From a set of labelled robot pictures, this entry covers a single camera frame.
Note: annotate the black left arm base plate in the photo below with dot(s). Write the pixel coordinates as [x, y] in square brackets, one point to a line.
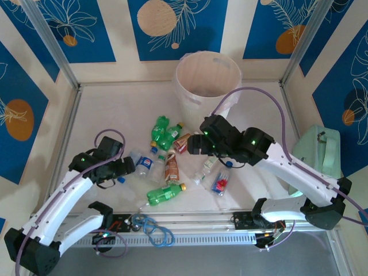
[122, 218]

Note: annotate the aluminium side rail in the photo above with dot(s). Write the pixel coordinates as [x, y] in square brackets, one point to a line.
[289, 106]
[69, 120]

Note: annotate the green bottle yellow cap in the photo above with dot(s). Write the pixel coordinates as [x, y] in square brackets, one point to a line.
[162, 194]
[173, 133]

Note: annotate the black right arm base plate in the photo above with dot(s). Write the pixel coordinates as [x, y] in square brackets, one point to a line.
[241, 221]

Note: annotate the brown label bottle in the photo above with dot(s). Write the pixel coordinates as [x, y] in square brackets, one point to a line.
[172, 169]

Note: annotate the crushed clear bottle blue cap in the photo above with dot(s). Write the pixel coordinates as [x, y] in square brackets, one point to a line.
[121, 180]

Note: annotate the cream round waste bin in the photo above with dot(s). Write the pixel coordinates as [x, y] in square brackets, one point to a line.
[195, 112]

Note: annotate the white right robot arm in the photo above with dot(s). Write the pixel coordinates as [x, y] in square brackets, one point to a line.
[302, 172]

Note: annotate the Pepsi bottle blue cap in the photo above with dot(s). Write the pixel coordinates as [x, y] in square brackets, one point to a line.
[145, 163]

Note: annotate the red yellow label bottle white cap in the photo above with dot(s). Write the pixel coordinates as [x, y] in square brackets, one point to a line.
[181, 144]

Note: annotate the blue red label bottle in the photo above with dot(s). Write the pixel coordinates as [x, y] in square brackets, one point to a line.
[220, 182]

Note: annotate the mint green zipper case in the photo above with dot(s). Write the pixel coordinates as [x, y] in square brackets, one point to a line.
[316, 149]

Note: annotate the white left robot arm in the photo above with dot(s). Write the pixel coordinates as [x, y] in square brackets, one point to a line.
[57, 201]

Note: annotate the aluminium frame post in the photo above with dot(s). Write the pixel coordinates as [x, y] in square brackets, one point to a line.
[53, 46]
[304, 43]

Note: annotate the aluminium front frame rail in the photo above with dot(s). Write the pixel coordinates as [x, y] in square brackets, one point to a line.
[201, 218]

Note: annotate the grey metal panel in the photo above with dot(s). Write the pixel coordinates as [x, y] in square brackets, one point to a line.
[201, 261]

